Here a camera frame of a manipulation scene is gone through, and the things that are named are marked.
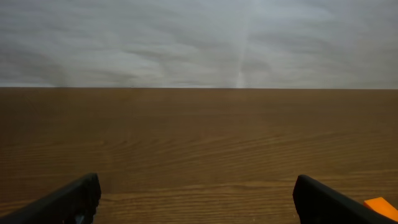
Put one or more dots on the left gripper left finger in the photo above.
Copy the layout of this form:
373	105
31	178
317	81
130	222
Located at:
68	202

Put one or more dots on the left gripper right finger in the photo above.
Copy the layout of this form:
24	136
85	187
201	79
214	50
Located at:
323	205

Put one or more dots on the orange cube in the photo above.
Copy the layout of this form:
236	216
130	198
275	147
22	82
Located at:
382	208

